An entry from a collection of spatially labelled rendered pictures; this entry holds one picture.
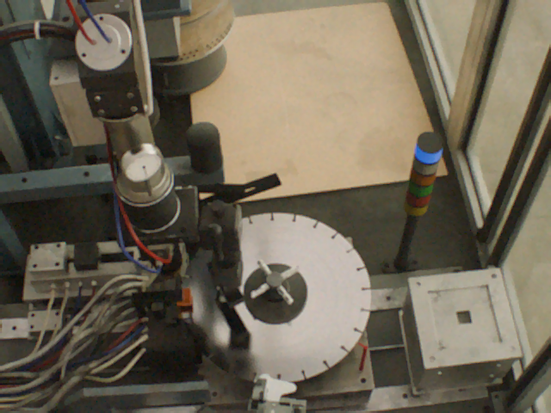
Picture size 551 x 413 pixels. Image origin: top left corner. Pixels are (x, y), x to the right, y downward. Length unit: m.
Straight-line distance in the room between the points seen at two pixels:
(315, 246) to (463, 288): 0.29
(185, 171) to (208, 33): 0.46
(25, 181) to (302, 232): 0.52
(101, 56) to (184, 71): 1.00
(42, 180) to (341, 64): 0.86
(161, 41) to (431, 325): 0.68
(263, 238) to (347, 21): 0.84
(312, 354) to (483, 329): 0.32
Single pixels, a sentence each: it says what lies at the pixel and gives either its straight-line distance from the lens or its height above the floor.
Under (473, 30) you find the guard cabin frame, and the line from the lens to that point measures 1.50.
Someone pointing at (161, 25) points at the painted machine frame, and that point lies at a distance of 1.19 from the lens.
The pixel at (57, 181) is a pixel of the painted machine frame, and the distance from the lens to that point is 1.35.
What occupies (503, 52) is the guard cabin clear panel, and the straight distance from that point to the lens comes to 1.40.
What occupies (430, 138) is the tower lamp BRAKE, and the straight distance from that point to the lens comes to 1.21.
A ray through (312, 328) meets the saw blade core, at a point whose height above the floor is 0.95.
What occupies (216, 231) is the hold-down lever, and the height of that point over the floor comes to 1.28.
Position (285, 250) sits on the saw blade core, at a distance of 1.31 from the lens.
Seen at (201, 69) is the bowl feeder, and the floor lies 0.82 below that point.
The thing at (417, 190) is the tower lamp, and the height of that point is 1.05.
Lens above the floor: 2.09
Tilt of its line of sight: 57 degrees down
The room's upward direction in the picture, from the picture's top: 4 degrees counter-clockwise
